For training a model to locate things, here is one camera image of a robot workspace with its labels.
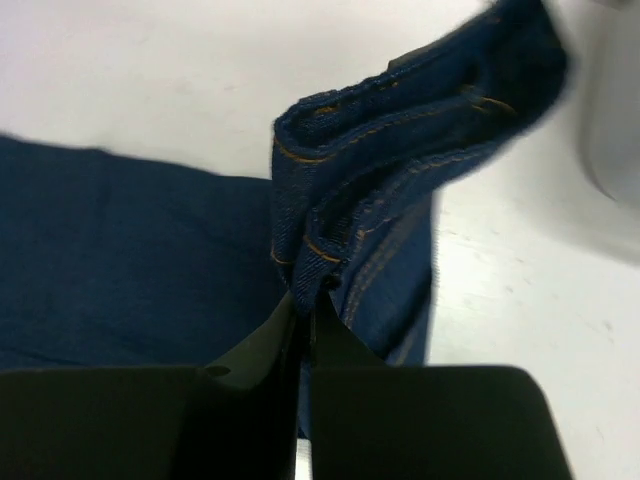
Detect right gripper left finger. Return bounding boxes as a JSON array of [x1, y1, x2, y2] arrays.
[[1, 296, 300, 479]]

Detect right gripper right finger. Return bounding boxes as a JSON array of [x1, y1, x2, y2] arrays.
[[310, 293, 572, 480]]

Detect dark blue denim trousers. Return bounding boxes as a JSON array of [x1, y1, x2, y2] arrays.
[[1, 1, 568, 369]]

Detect white plastic laundry basket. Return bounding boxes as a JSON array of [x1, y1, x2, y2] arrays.
[[580, 1, 639, 208]]

